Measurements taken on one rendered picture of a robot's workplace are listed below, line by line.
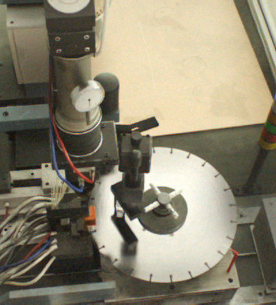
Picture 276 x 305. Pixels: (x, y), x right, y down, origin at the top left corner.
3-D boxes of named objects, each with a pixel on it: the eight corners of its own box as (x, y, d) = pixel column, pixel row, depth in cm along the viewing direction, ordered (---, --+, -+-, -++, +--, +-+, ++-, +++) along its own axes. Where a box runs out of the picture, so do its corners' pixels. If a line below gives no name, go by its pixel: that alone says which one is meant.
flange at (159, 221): (125, 206, 121) (126, 201, 119) (164, 179, 126) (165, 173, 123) (159, 242, 117) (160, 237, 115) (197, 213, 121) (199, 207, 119)
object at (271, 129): (281, 118, 126) (284, 109, 124) (286, 133, 124) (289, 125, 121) (262, 119, 126) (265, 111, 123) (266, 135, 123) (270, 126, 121)
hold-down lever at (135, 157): (147, 131, 93) (130, 128, 93) (147, 158, 89) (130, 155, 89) (137, 161, 99) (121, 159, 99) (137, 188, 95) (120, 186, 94)
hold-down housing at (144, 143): (146, 185, 111) (153, 124, 94) (146, 207, 108) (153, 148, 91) (118, 184, 110) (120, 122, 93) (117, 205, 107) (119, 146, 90)
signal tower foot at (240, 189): (262, 182, 150) (264, 178, 148) (265, 194, 148) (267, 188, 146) (231, 185, 149) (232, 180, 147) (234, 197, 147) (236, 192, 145)
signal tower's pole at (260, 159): (251, 185, 149) (270, 138, 131) (253, 193, 148) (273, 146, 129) (242, 186, 149) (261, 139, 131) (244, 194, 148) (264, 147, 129)
